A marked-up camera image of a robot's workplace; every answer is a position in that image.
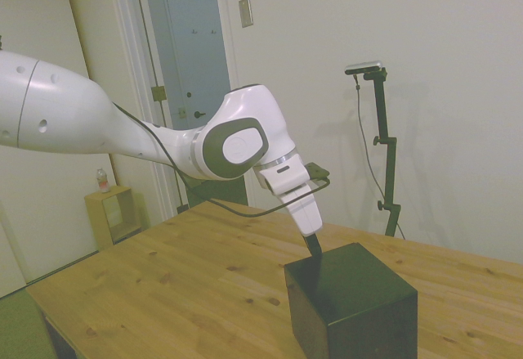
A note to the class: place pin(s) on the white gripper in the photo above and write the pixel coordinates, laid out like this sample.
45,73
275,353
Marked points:
304,209

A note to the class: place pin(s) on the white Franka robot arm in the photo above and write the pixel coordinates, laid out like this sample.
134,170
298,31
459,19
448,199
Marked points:
73,109

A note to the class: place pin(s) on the black drawer cabinet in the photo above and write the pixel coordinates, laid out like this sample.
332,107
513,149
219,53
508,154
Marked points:
351,306

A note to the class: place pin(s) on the brass door hinge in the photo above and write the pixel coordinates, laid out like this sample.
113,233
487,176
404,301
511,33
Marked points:
159,93

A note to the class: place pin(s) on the wooden cube shelf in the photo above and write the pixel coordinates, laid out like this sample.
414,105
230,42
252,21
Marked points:
98,216

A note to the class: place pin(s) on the clear plastic bottle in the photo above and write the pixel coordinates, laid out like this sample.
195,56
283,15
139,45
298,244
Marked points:
102,181

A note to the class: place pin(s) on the blue-grey panel door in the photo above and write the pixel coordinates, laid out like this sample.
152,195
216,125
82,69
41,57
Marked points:
192,60

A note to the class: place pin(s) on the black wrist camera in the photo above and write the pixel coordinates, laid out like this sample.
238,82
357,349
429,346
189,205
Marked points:
318,171

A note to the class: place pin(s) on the black camera stand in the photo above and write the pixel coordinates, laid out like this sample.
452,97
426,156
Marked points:
390,162

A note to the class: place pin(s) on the grey exterior camera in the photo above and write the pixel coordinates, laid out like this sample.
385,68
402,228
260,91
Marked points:
364,67

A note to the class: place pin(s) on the metal wall switch plate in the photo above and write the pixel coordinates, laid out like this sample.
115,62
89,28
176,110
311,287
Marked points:
246,12

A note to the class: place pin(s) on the white door frame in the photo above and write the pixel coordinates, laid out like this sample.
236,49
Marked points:
130,48

